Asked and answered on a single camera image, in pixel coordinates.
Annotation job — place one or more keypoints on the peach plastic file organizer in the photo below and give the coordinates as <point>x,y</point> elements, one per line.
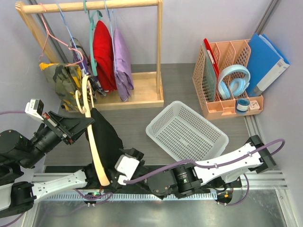
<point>226,53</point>

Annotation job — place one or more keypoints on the light blue headphones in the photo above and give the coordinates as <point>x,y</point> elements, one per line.
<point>237,85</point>

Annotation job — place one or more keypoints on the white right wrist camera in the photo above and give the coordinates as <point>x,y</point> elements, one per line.
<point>126,167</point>

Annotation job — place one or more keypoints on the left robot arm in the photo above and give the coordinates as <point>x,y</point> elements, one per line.
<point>18,153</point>

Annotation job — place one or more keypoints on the blue tape roll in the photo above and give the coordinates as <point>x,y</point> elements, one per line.
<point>242,106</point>

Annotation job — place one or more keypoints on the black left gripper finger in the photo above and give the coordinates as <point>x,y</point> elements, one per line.
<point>71,125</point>
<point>74,132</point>

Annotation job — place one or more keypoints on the red folder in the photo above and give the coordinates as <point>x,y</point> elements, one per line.
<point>212,57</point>

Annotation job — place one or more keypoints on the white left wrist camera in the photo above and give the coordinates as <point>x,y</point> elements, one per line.
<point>34,109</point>

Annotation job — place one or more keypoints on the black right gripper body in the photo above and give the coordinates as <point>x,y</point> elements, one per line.
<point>144,171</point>

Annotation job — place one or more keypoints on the white plastic mesh basket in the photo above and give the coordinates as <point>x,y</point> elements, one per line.
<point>184,134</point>

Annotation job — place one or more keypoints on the light blue wire hanger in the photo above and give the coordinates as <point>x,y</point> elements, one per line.
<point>111,33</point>

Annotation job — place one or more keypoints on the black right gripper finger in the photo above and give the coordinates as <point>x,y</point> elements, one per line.
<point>113,179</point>
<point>133,153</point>

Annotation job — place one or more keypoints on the teal plastic hanger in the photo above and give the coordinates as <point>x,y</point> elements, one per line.
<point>92,26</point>

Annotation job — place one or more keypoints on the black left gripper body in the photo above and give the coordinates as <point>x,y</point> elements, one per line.
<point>51,135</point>

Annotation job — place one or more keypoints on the small white box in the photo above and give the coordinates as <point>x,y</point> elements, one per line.
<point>253,106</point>

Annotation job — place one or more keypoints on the camouflage garment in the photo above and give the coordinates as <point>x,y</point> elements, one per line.
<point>64,80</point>

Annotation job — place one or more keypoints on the wooden clothes rack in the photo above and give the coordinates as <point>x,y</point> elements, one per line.
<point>148,90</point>

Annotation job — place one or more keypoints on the blue binder folder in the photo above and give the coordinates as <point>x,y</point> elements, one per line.
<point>266,64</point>

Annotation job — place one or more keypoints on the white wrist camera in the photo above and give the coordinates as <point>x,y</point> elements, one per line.
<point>126,167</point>
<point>34,109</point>

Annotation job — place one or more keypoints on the black trousers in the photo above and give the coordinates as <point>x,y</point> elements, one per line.
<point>107,141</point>

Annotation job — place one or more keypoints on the red garment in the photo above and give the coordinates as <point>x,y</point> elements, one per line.
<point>104,57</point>

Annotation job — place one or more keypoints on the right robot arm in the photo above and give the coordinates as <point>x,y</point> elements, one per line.
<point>187,177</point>

